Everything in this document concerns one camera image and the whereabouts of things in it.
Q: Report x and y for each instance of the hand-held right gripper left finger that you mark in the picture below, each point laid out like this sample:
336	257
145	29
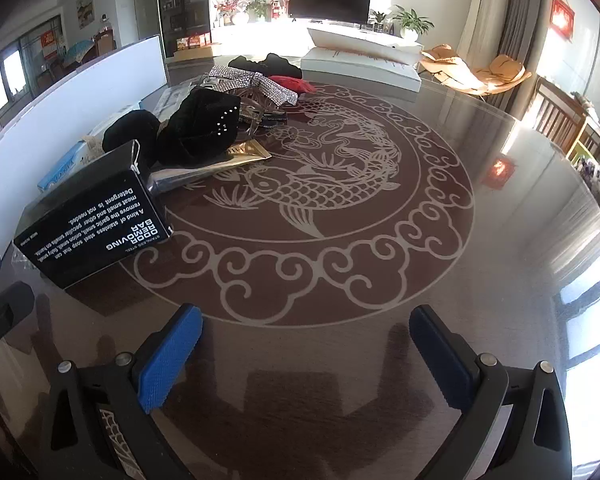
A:
170	360

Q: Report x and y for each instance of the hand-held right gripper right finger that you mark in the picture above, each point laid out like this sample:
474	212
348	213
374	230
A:
440	355

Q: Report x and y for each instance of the black printed box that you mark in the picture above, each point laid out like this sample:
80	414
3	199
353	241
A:
90	215

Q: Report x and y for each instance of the blue white medicine box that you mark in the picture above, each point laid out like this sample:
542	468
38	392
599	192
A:
60	170

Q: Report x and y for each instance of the black velvet scrunchie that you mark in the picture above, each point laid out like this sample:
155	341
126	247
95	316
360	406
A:
130	132

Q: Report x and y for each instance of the silver gold foil packet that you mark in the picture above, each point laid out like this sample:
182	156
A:
205	165

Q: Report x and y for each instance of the black studded velvet headband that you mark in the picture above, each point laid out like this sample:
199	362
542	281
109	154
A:
200	125

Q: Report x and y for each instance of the clear hair claw clip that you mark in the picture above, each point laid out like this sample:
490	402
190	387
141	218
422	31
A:
252	110

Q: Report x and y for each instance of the rhinestone bow hair clip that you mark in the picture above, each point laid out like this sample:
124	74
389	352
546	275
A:
252	82

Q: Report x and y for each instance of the red snack packet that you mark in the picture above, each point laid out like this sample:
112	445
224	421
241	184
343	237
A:
292	84

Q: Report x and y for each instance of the red window poster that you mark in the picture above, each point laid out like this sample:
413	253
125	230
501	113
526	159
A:
50	43

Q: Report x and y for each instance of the dining table with blue cloth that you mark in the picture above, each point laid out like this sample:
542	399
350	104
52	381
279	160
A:
80	52

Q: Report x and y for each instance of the wooden shelf with small items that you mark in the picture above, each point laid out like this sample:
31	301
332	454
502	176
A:
597	165

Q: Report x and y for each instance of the clear plastic packet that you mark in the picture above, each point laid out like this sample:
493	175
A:
177	97

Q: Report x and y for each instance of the dark rhinestone barrette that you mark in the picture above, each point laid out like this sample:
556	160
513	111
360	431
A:
272	117

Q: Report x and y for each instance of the wooden slatted chair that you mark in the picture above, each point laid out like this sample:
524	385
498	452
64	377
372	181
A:
557	115

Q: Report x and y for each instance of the orange lounge chair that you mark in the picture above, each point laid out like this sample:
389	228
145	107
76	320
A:
475	70

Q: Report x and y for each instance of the flat white box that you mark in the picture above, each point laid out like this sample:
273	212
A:
360	67

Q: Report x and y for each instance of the black cloth hair accessory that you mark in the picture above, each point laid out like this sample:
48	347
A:
265	64

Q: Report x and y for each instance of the dark glass display cabinet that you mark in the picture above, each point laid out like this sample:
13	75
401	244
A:
185	5

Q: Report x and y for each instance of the white television stand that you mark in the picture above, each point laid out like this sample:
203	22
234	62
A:
350	35

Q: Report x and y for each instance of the green plant white pot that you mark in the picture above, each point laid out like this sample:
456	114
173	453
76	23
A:
412	22

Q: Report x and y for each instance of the small dark potted plant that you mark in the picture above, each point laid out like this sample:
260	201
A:
378	19

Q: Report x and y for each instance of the covered standing air conditioner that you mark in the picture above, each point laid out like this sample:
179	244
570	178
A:
485	15

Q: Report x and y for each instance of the red flower arrangement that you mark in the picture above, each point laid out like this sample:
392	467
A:
229	9

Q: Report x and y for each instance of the grey curtain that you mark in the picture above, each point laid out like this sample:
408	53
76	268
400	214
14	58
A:
522	5

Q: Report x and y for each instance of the bushy green plant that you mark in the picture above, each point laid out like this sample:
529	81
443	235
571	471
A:
259	7

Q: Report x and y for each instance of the black television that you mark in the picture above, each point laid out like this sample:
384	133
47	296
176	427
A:
329	2

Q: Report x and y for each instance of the framed wall painting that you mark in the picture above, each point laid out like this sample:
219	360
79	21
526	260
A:
85	8

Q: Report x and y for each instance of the red wall hanging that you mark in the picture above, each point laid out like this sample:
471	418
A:
563	19

